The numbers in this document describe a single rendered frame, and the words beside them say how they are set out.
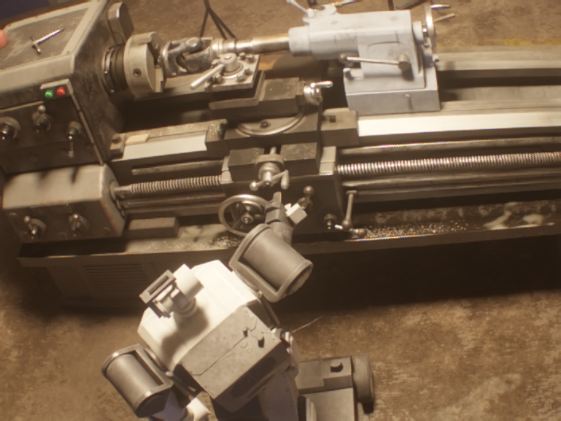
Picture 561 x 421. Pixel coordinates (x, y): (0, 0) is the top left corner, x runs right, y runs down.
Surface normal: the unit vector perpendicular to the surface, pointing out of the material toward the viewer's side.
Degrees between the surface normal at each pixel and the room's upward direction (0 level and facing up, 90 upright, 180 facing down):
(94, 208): 90
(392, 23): 0
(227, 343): 15
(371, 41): 82
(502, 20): 0
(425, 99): 90
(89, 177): 32
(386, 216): 0
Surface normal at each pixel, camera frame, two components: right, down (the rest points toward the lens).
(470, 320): -0.21, -0.68
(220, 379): -0.20, -0.47
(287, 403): -0.07, 0.46
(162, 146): -0.23, -0.12
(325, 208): -0.10, 0.73
